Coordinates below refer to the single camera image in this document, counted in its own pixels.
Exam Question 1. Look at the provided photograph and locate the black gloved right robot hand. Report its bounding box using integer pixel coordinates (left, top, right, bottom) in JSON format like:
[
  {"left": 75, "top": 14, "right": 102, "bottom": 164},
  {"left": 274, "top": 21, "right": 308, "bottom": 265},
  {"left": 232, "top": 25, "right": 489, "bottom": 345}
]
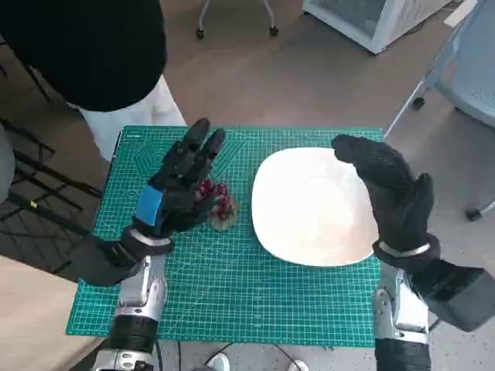
[{"left": 331, "top": 134, "right": 436, "bottom": 252}]

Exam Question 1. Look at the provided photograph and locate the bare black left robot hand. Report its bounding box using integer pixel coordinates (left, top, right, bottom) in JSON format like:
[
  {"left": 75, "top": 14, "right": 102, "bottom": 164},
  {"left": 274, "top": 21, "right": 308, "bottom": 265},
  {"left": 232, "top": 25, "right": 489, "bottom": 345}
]
[{"left": 132, "top": 117, "right": 237, "bottom": 239}]

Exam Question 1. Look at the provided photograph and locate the red toy grape bunch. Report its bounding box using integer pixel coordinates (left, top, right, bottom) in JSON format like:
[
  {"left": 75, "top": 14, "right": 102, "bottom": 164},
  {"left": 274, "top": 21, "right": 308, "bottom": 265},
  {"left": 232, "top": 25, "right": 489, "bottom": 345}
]
[{"left": 195, "top": 178, "right": 239, "bottom": 232}]

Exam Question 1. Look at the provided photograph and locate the white square plate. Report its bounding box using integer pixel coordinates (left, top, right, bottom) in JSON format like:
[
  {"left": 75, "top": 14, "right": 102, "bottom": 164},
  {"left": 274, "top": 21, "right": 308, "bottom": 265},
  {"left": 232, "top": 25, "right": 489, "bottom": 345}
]
[{"left": 251, "top": 148, "right": 380, "bottom": 267}]

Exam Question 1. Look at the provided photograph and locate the green cutting mat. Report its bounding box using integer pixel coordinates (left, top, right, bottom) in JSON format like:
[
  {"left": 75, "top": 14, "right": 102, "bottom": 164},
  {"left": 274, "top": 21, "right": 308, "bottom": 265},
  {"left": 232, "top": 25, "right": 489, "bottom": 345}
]
[{"left": 64, "top": 125, "right": 386, "bottom": 348}]

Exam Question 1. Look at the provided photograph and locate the white mesh cabinet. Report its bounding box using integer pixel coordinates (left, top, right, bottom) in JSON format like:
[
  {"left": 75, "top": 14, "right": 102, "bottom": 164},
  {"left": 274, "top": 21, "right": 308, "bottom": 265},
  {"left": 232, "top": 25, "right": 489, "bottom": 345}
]
[{"left": 301, "top": 0, "right": 457, "bottom": 56}]

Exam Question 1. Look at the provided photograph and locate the person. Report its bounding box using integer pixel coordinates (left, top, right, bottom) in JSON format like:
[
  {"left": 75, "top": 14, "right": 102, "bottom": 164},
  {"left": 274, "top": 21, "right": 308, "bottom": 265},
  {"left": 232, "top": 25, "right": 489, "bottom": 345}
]
[{"left": 0, "top": 0, "right": 189, "bottom": 162}]

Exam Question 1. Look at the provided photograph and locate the white flat rectangular object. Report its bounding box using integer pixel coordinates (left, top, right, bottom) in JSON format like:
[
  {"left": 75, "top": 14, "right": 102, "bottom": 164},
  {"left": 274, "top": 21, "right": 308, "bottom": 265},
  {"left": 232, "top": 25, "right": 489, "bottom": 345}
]
[{"left": 444, "top": 0, "right": 479, "bottom": 28}]

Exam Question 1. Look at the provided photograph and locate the office chair base with casters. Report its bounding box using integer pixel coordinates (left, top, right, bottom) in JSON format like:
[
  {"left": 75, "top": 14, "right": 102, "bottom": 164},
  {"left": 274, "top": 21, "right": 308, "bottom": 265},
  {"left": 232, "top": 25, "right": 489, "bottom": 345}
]
[{"left": 195, "top": 0, "right": 280, "bottom": 39}]

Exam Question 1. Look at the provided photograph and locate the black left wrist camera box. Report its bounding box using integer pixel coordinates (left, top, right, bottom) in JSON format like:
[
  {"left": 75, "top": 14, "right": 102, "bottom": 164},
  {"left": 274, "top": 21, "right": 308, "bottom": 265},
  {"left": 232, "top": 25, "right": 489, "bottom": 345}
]
[{"left": 73, "top": 235, "right": 144, "bottom": 288}]

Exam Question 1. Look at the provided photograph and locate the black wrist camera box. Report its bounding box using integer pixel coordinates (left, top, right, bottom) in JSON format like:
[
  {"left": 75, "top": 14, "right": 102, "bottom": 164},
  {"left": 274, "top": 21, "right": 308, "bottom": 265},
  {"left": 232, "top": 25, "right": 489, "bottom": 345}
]
[
  {"left": 73, "top": 235, "right": 144, "bottom": 288},
  {"left": 409, "top": 258, "right": 495, "bottom": 333}
]

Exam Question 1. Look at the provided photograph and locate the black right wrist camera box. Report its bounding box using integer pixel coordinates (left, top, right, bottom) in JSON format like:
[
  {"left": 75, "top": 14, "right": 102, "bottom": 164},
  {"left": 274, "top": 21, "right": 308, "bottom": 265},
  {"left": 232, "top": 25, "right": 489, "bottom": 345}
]
[{"left": 409, "top": 258, "right": 495, "bottom": 333}]

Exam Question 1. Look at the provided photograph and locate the black wire rack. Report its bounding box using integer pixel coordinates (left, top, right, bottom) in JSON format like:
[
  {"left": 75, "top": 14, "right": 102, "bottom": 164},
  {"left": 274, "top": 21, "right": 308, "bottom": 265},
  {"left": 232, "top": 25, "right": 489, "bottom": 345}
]
[{"left": 0, "top": 119, "right": 104, "bottom": 274}]

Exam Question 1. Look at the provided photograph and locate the black floor cable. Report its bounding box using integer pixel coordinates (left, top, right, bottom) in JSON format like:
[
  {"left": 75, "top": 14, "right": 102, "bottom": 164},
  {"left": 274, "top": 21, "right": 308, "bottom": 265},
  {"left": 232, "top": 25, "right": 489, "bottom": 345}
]
[{"left": 176, "top": 339, "right": 295, "bottom": 371}]

